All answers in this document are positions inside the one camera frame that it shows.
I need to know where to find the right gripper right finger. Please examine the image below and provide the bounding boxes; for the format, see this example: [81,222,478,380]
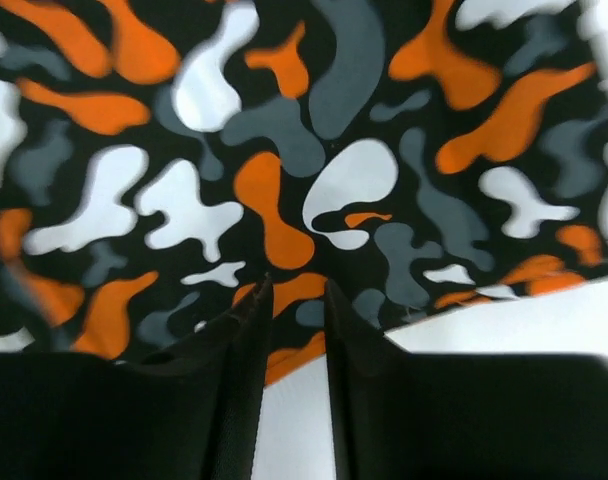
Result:
[324,282,608,479]

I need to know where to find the orange camouflage shorts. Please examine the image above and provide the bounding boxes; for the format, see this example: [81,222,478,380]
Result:
[0,1,608,382]

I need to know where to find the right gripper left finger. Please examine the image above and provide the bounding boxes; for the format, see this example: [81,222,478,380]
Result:
[0,278,273,479]

